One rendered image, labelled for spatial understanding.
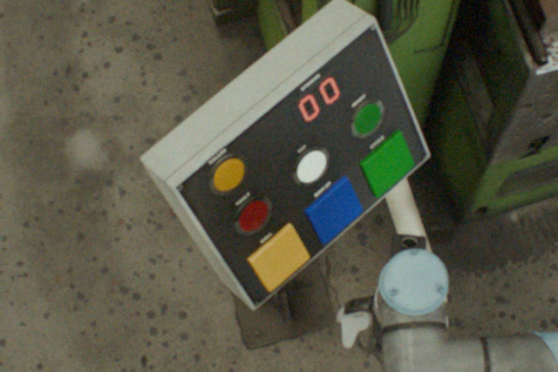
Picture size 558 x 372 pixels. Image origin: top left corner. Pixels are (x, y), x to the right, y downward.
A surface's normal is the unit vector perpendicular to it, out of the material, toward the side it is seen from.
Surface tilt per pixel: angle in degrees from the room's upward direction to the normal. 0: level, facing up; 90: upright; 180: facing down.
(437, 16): 90
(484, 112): 42
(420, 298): 1
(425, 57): 90
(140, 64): 0
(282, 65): 30
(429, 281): 0
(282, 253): 60
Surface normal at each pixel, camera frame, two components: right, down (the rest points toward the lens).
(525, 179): -0.02, -0.33
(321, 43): -0.35, -0.63
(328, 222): 0.57, 0.45
